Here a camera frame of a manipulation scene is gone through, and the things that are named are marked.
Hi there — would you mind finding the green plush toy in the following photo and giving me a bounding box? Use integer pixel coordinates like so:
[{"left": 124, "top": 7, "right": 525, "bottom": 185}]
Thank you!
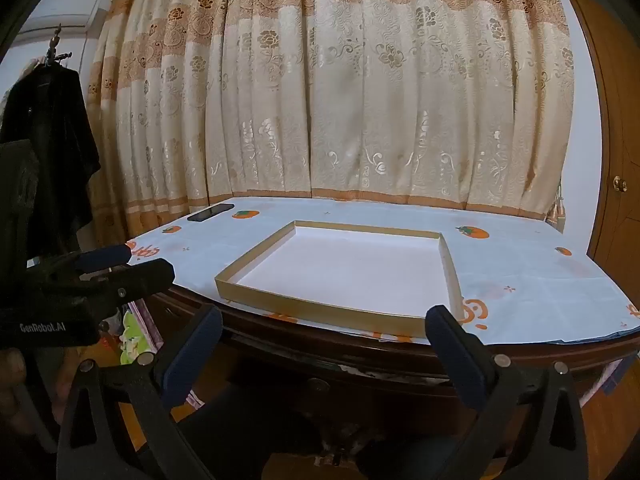
[{"left": 119, "top": 310, "right": 147, "bottom": 367}]

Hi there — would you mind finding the black smartphone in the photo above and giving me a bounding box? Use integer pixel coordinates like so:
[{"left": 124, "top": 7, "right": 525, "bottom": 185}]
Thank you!
[{"left": 187, "top": 203, "right": 235, "bottom": 223}]

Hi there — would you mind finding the shallow gold cardboard box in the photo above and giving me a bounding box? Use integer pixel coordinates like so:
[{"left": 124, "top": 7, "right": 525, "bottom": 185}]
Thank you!
[{"left": 215, "top": 220, "right": 465, "bottom": 339}]

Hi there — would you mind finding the pink striped bag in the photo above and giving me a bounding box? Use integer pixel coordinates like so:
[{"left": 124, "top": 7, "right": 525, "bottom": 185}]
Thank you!
[{"left": 129, "top": 297, "right": 166, "bottom": 348}]

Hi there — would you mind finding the black hanging garment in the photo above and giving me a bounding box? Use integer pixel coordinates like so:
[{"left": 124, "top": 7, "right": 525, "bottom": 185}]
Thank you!
[{"left": 0, "top": 66, "right": 102, "bottom": 261}]

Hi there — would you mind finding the brown wooden door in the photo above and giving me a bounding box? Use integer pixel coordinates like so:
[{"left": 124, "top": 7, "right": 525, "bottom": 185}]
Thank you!
[{"left": 565, "top": 0, "right": 640, "bottom": 281}]

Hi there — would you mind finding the white persimmon print tablecloth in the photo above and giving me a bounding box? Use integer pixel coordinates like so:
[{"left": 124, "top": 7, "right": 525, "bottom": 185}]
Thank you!
[{"left": 30, "top": 196, "right": 640, "bottom": 347}]

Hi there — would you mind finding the curtain tassel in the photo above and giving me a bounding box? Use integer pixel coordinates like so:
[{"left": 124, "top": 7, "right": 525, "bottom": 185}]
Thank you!
[{"left": 545, "top": 180, "right": 566, "bottom": 234}]

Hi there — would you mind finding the beige floral curtain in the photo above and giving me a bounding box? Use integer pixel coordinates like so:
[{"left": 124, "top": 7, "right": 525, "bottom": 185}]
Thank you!
[{"left": 87, "top": 0, "right": 576, "bottom": 251}]

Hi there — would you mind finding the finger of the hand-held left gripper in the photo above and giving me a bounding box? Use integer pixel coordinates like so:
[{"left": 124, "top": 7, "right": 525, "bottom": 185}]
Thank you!
[
  {"left": 35, "top": 258, "right": 176, "bottom": 322},
  {"left": 30, "top": 243, "right": 133, "bottom": 281}
]

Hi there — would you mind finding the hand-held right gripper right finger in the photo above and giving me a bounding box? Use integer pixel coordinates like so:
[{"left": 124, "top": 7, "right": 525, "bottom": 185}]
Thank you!
[{"left": 424, "top": 305, "right": 591, "bottom": 480}]

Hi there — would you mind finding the person's left hand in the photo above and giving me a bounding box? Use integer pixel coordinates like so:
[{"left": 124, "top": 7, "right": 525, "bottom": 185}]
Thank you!
[{"left": 0, "top": 348, "right": 30, "bottom": 417}]

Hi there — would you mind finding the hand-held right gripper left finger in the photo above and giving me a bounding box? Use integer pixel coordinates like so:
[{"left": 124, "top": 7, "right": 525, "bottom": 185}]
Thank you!
[{"left": 56, "top": 304, "right": 223, "bottom": 480}]

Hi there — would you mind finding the wooden coat rack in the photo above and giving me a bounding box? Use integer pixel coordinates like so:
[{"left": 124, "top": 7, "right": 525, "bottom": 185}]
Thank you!
[{"left": 42, "top": 24, "right": 73, "bottom": 68}]

